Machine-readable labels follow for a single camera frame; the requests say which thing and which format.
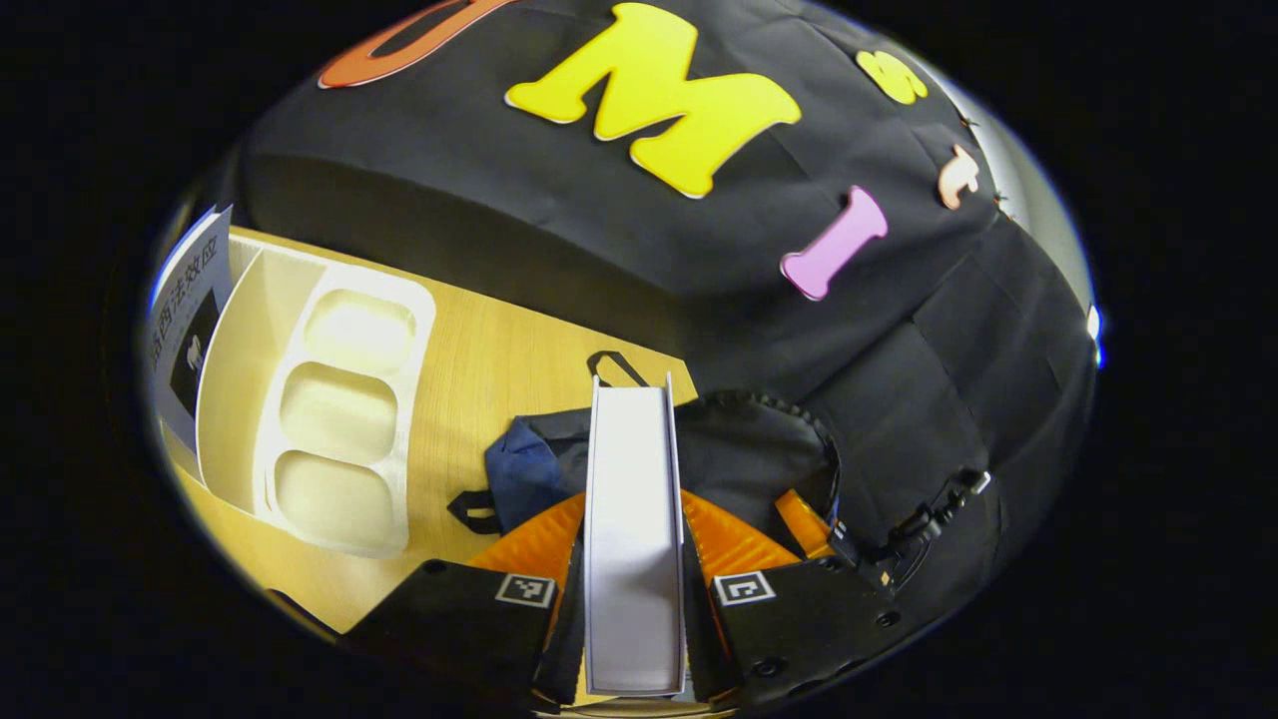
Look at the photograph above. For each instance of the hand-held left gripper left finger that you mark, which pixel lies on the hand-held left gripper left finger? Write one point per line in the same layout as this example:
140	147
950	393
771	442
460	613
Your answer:
561	649

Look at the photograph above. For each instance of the white book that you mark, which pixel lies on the white book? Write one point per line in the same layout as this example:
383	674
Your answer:
634	549

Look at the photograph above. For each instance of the grey book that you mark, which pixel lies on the grey book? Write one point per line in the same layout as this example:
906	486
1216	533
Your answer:
190	300

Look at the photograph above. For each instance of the black backdrop cloth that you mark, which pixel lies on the black backdrop cloth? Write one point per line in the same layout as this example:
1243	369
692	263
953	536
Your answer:
599	230

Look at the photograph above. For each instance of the blue schoolbag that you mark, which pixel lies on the blue schoolbag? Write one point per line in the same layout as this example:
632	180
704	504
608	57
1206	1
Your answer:
529	469

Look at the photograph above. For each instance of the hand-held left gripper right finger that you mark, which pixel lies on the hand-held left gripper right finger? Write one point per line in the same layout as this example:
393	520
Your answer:
699	649

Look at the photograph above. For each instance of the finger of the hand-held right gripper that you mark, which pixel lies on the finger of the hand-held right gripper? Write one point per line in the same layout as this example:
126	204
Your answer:
804	524

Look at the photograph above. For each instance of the white bookshelf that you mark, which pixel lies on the white bookshelf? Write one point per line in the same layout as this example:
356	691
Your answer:
339	419

